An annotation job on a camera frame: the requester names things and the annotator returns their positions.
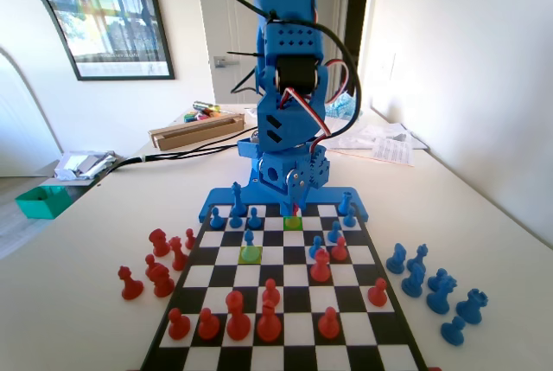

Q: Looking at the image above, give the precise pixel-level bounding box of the blue chess king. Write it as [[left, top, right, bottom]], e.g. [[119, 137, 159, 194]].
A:
[[230, 181, 249, 219]]

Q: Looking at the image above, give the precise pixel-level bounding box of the red chess bishop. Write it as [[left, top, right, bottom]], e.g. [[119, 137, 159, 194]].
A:
[[168, 236, 189, 272], [257, 299, 283, 343]]

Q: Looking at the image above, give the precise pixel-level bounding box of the blue chess queen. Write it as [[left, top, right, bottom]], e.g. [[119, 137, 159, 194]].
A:
[[408, 244, 429, 272]]

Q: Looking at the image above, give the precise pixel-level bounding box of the red chess knight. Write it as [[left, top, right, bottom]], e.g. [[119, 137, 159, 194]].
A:
[[148, 227, 172, 259], [149, 262, 176, 299]]

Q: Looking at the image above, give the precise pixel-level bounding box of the blue chess bishop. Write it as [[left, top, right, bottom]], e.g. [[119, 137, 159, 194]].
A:
[[400, 262, 427, 298]]

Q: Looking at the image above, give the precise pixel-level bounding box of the black white chessboard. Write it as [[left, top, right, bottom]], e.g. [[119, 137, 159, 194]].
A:
[[138, 202, 429, 371]]

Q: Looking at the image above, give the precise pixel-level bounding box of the blue white crumpled cloth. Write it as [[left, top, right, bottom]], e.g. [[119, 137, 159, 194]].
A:
[[326, 93, 362, 120]]

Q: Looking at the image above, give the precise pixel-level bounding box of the long cardboard box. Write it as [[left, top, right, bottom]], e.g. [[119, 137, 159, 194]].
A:
[[148, 113, 246, 151]]

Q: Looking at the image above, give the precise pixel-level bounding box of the clear plastic bag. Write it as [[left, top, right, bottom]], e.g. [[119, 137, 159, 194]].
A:
[[327, 114, 416, 150]]

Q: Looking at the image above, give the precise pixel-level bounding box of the printed paper sheet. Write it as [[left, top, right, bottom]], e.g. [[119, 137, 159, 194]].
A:
[[370, 136, 416, 168]]

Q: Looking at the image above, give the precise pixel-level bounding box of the colourful marker set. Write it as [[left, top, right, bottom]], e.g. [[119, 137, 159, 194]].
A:
[[184, 110, 226, 125]]

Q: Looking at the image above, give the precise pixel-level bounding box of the dark side table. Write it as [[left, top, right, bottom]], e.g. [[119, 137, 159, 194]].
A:
[[42, 150, 130, 199]]

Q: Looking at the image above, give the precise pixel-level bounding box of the silver white packaging pile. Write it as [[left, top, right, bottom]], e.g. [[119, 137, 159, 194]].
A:
[[54, 150, 118, 181]]

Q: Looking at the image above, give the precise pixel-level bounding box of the black framed poster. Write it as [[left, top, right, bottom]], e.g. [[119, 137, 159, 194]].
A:
[[0, 0, 176, 81]]

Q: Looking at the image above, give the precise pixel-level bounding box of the green plastic bin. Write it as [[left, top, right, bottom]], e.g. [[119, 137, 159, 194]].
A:
[[15, 184, 73, 220]]

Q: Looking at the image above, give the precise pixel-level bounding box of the white arched panel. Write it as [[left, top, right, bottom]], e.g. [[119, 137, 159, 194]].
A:
[[0, 0, 66, 178]]

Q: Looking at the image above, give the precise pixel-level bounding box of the blue gripper camera box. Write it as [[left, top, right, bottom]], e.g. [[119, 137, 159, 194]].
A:
[[236, 128, 265, 160]]

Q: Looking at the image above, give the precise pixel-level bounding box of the blue base plate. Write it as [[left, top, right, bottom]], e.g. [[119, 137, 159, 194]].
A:
[[197, 176, 371, 223]]

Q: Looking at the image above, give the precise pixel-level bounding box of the red white servo wire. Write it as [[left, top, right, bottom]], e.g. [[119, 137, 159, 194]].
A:
[[279, 87, 334, 141]]

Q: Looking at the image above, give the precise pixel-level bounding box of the black camera cable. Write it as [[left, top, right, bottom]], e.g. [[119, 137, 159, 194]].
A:
[[209, 0, 362, 147]]

